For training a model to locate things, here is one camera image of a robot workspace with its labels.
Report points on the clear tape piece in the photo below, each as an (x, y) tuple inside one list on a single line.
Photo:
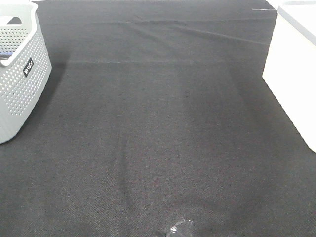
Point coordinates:
[(182, 228)]

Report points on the grey perforated plastic basket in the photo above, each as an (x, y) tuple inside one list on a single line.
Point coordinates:
[(24, 65)]

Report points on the black table cloth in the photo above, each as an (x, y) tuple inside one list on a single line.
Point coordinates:
[(157, 111)]

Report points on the white storage bin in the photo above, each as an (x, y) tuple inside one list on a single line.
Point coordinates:
[(290, 67)]

